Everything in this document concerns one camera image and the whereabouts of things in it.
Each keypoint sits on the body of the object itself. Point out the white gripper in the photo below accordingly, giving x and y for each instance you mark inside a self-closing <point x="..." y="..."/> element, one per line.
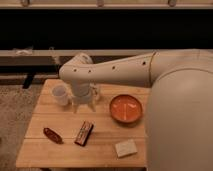
<point x="82" y="94"/>

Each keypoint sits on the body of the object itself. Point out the orange ceramic bowl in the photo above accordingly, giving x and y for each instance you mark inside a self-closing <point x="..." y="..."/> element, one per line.
<point x="125" y="108"/>

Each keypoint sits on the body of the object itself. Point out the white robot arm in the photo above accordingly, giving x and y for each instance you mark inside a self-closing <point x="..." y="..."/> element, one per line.
<point x="179" y="113"/>

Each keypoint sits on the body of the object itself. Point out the small clear bottle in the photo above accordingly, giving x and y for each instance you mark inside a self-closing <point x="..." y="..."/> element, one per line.
<point x="96" y="91"/>

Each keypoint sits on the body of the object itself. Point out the brown chocolate bar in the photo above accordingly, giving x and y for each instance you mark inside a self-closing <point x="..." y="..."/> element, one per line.
<point x="84" y="133"/>

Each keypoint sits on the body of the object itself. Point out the translucent plastic cup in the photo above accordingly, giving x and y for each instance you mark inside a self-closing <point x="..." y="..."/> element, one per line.
<point x="60" y="94"/>

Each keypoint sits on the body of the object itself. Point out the wooden table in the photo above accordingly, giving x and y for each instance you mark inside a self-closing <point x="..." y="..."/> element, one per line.
<point x="38" y="151"/>

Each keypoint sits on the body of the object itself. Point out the dark red snack packet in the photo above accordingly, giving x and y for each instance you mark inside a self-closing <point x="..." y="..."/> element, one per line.
<point x="53" y="136"/>

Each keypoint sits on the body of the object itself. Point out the beige square sponge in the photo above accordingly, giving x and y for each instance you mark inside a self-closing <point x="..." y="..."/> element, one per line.
<point x="125" y="148"/>

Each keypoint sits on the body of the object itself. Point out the long grey rail bench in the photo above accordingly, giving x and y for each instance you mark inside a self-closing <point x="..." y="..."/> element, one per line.
<point x="45" y="57"/>

